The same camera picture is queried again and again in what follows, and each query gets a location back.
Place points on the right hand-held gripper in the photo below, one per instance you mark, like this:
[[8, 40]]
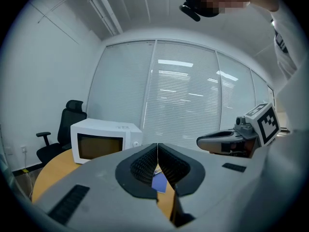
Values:
[[262, 126]]

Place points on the glass partition with blinds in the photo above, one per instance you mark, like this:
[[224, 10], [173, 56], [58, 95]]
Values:
[[183, 93]]

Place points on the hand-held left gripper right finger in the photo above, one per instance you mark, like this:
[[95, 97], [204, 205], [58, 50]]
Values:
[[207, 185]]

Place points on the white ceiling pipes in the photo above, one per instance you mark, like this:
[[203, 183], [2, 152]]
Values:
[[103, 8]]

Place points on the wooden desk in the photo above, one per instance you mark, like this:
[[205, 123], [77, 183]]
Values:
[[55, 170]]

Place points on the blue stationery notebook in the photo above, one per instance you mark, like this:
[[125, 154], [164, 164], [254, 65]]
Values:
[[159, 184]]

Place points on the black head-worn camera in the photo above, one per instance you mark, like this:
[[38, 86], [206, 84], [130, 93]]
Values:
[[189, 11]]

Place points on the white microwave oven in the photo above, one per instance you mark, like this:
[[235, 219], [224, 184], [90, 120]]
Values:
[[103, 139]]

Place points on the white wall socket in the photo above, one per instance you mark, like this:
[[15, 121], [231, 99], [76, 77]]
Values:
[[23, 150]]

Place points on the black office chair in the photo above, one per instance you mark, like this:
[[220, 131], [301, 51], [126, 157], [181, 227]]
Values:
[[65, 132]]

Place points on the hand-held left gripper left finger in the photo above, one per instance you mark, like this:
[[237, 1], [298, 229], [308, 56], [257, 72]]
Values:
[[101, 192]]

